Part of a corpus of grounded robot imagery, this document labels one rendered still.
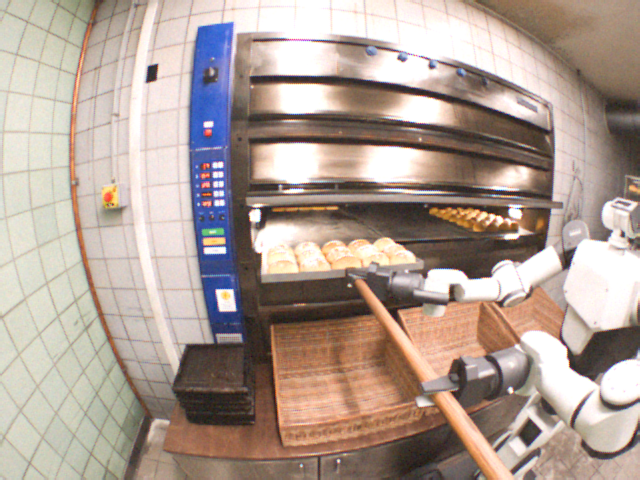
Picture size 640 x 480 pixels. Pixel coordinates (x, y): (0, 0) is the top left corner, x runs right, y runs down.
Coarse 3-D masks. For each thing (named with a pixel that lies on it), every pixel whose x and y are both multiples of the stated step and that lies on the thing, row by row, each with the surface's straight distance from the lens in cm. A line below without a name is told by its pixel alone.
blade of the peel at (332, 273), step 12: (372, 240) 123; (264, 252) 107; (264, 264) 95; (396, 264) 90; (408, 264) 92; (420, 264) 95; (264, 276) 81; (276, 276) 81; (288, 276) 81; (300, 276) 82; (312, 276) 82; (324, 276) 83; (336, 276) 84
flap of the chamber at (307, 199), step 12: (252, 204) 90; (264, 204) 91; (276, 204) 96; (288, 204) 100; (300, 204) 105; (312, 204) 109; (456, 204) 135; (468, 204) 134; (480, 204) 131; (492, 204) 129; (504, 204) 136; (516, 204) 144; (528, 204) 153; (540, 204) 163; (552, 204) 176
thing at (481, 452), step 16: (368, 288) 71; (368, 304) 66; (384, 320) 59; (400, 336) 54; (400, 352) 53; (416, 352) 51; (416, 368) 49; (432, 400) 46; (448, 400) 44; (448, 416) 43; (464, 416) 42; (464, 432) 41; (480, 448) 40; (480, 464) 40; (496, 464) 40
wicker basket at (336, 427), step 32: (320, 320) 121; (352, 320) 124; (288, 352) 125; (320, 352) 127; (384, 352) 137; (288, 384) 127; (320, 384) 127; (352, 384) 127; (384, 384) 129; (416, 384) 113; (288, 416) 115; (320, 416) 115; (352, 416) 97; (384, 416) 104; (416, 416) 115
